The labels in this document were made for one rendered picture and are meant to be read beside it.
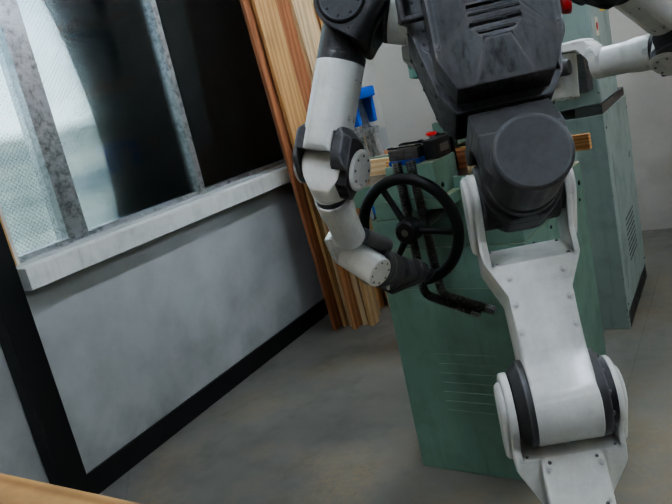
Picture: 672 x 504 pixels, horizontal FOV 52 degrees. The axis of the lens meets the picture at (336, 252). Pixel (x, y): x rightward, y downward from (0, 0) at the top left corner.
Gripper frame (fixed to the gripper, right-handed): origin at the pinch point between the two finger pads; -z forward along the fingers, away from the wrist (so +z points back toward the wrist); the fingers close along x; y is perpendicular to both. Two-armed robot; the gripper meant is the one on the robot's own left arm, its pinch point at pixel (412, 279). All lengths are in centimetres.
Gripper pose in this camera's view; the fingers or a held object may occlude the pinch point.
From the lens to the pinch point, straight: 167.0
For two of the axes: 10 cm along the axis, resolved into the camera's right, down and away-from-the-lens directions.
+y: -2.0, -9.0, 3.8
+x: 7.9, -3.8, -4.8
